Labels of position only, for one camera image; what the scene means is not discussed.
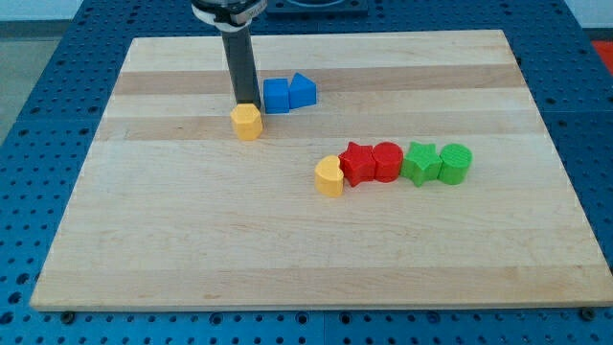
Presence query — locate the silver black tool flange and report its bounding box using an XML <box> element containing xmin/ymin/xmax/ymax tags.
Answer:
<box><xmin>191</xmin><ymin>0</ymin><xmax>267</xmax><ymax>33</ymax></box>

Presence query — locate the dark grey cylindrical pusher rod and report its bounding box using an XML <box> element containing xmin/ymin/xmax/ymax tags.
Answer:
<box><xmin>221</xmin><ymin>26</ymin><xmax>261</xmax><ymax>109</ymax></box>

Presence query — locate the yellow hexagon block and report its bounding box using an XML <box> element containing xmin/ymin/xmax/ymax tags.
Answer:
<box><xmin>230</xmin><ymin>103</ymin><xmax>263</xmax><ymax>141</ymax></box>

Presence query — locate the blue cube block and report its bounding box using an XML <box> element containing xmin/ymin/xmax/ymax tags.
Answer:
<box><xmin>263</xmin><ymin>79</ymin><xmax>289</xmax><ymax>114</ymax></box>

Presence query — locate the blue triangle block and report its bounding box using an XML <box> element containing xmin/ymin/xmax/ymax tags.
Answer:
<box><xmin>289</xmin><ymin>73</ymin><xmax>317</xmax><ymax>109</ymax></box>

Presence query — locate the yellow heart block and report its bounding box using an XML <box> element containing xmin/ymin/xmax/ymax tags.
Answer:
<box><xmin>314</xmin><ymin>155</ymin><xmax>344</xmax><ymax>197</ymax></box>

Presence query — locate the red star block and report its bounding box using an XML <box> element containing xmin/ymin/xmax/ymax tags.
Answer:
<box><xmin>338</xmin><ymin>142</ymin><xmax>376</xmax><ymax>187</ymax></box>

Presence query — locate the red cylinder block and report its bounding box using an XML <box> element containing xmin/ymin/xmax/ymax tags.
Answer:
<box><xmin>373</xmin><ymin>142</ymin><xmax>404</xmax><ymax>183</ymax></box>

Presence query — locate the green star block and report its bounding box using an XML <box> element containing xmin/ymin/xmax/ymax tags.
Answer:
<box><xmin>400</xmin><ymin>142</ymin><xmax>443</xmax><ymax>187</ymax></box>

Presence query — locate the light wooden board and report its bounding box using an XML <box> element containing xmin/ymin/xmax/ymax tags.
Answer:
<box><xmin>31</xmin><ymin>30</ymin><xmax>612</xmax><ymax>311</ymax></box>

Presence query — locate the green cylinder block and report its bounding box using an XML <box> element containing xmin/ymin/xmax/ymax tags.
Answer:
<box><xmin>438</xmin><ymin>144</ymin><xmax>473</xmax><ymax>185</ymax></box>

